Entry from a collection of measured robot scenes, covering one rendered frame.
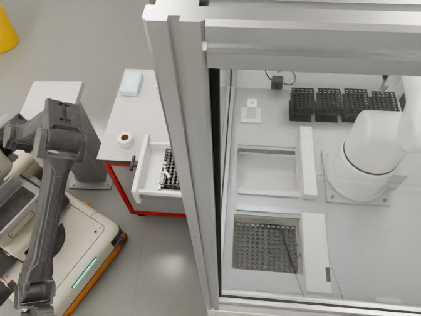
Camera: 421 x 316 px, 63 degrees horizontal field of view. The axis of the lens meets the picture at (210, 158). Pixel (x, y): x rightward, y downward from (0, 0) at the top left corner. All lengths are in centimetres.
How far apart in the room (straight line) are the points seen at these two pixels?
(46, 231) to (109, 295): 138
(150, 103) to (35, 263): 115
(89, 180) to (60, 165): 168
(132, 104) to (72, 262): 91
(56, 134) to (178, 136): 57
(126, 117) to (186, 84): 157
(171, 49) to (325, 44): 10
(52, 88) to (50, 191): 130
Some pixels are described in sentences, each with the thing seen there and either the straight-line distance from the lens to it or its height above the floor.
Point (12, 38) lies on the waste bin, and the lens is 391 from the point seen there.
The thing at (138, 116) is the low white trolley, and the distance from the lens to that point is 183.
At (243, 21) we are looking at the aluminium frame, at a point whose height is 199.
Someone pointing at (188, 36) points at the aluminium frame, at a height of 198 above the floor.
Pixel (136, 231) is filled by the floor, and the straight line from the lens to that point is 234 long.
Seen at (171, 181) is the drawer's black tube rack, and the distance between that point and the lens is 141.
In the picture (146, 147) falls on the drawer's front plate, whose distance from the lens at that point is 150.
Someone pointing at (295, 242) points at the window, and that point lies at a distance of 60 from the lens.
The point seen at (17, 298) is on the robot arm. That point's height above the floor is 127.
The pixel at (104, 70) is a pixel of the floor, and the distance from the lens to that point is 331.
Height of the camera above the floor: 212
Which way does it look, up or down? 57 degrees down
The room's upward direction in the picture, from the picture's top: 3 degrees counter-clockwise
